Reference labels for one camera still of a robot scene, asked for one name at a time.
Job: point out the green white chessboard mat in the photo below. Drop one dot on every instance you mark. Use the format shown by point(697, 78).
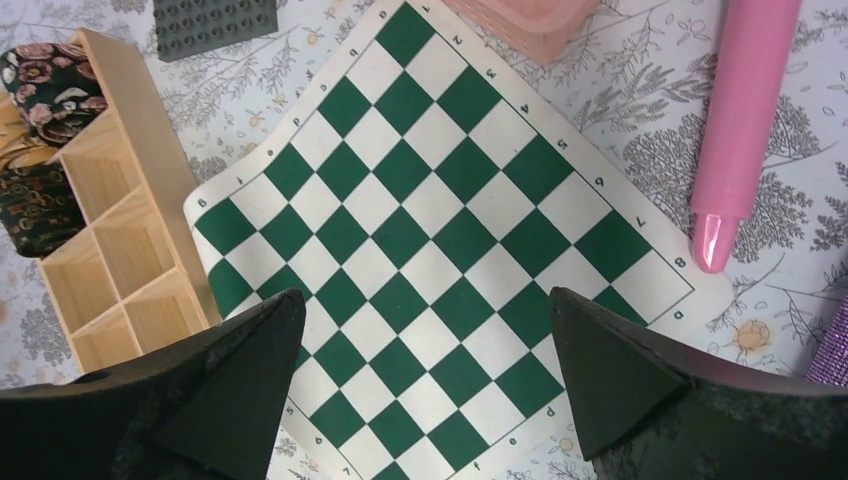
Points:
point(425, 200)

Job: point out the purple glitter toy microphone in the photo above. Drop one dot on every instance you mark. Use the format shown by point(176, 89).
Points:
point(829, 365)

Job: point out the pink toy microphone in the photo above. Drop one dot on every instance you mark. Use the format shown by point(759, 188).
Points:
point(752, 57)

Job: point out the wooden compartment box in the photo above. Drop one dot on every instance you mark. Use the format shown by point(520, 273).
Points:
point(131, 281)

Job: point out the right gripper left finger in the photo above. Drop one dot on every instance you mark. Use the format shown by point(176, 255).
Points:
point(206, 407)

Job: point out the rolled golden tie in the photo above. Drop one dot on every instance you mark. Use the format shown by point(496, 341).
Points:
point(18, 148)

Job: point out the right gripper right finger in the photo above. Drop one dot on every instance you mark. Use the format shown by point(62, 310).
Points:
point(646, 406)

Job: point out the pink perforated plastic basket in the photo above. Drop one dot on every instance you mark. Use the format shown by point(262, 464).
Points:
point(539, 29)

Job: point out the rolled floral black tie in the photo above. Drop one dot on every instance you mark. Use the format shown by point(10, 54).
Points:
point(54, 88)

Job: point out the black key-patterned necktie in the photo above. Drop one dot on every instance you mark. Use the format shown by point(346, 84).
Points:
point(38, 209)

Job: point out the grey studded baseplate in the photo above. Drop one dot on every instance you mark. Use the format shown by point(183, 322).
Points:
point(185, 28)

